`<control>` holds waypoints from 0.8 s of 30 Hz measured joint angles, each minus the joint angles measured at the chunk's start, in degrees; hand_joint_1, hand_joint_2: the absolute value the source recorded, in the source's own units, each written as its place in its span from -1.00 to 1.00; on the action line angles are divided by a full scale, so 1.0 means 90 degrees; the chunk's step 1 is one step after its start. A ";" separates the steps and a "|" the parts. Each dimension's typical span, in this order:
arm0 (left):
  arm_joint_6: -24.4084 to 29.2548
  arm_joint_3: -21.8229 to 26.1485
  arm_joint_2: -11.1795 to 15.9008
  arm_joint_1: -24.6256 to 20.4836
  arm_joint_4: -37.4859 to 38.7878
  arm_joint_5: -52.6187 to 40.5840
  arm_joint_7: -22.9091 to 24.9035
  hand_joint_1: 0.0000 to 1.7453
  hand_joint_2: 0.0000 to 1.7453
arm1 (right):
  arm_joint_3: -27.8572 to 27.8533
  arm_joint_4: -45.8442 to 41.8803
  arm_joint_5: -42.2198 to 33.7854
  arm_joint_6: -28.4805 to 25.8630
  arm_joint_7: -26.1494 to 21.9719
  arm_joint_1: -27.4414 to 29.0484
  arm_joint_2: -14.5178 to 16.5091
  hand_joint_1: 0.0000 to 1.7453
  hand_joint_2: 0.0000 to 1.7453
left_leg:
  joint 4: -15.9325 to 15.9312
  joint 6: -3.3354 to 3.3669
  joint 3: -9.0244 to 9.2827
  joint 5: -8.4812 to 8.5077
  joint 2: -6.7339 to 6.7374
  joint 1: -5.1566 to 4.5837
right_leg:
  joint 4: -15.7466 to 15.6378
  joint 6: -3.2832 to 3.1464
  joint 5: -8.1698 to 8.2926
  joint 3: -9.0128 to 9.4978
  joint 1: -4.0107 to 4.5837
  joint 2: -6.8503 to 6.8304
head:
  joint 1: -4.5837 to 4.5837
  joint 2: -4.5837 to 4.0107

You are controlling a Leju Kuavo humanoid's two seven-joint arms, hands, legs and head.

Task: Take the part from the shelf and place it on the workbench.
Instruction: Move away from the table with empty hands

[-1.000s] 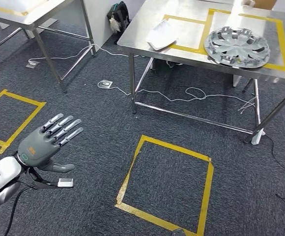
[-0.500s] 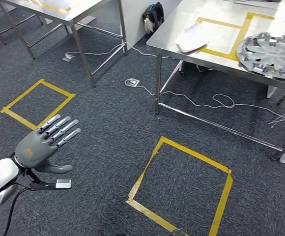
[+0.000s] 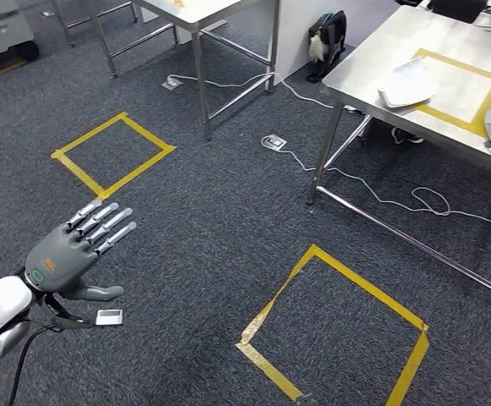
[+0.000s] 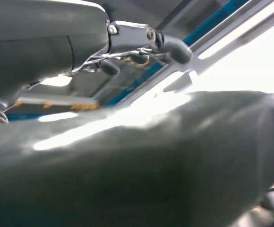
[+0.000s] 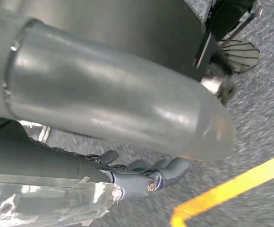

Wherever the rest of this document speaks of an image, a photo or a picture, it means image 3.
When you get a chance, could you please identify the yellow floor tape line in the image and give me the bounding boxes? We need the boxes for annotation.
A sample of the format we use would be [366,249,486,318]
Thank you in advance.
[0,58,27,88]

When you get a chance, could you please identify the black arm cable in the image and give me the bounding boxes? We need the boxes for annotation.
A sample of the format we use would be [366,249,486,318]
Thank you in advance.
[6,325,54,406]

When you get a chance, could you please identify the yellow floor tape square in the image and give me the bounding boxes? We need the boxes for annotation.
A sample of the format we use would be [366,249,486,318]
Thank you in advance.
[51,111,177,201]
[235,243,430,406]

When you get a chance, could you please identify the stainless steel workbench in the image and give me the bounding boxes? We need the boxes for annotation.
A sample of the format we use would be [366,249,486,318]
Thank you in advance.
[306,4,491,326]

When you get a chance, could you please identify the white wheeled cabinet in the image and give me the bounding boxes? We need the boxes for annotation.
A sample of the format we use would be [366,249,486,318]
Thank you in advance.
[0,0,41,63]

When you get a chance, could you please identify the black bag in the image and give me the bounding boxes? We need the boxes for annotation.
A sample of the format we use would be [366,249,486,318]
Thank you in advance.
[306,9,347,84]

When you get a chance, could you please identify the black carrying case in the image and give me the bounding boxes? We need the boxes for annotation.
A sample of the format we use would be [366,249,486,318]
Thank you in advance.
[427,0,489,25]

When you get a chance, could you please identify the white panel desk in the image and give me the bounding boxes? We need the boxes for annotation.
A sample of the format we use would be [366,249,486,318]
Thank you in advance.
[133,0,399,141]

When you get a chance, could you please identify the white plastic panel part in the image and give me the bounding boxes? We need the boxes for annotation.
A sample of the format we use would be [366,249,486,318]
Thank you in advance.
[377,56,438,109]

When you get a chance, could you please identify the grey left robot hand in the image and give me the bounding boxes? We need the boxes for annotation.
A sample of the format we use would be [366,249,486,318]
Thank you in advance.
[24,199,138,304]

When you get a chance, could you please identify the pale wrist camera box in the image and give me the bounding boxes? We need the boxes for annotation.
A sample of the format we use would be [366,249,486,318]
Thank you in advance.
[95,308,124,327]

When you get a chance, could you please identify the white cable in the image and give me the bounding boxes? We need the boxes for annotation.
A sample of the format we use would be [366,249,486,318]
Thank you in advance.
[167,71,335,110]
[285,146,491,237]

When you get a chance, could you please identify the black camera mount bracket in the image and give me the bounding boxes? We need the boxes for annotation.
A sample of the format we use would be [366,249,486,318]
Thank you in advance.
[38,292,98,332]

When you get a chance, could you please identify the steel table frame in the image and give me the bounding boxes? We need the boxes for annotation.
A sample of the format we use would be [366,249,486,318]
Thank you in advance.
[52,0,178,80]

